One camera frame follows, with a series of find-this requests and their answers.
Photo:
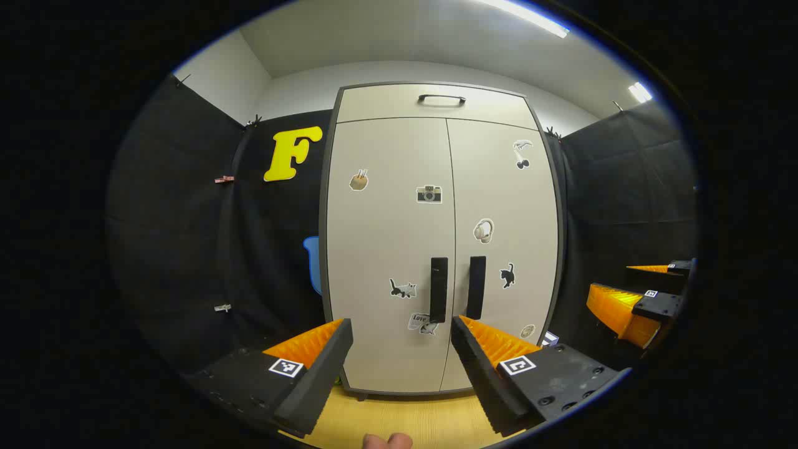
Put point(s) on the white double-door shoe cabinet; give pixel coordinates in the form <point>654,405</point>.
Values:
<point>323,249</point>

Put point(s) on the black clamp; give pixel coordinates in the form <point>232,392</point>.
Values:
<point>255,120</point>
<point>552,132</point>

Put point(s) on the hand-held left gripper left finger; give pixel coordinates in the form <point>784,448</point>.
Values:
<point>318,380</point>

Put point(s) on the small ceiling light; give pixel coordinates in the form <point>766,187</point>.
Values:
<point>640,92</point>

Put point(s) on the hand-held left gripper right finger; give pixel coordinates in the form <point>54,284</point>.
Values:
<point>480,380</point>

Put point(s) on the white cabinet door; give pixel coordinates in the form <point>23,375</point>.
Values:
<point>499,199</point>
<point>380,249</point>

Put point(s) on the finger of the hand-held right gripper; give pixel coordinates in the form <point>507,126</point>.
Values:
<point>658,307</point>
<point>676,277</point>

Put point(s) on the black backdrop cloth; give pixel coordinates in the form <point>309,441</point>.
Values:
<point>187,218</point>

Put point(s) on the white cabinet drawer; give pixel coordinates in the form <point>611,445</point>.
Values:
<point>386,107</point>

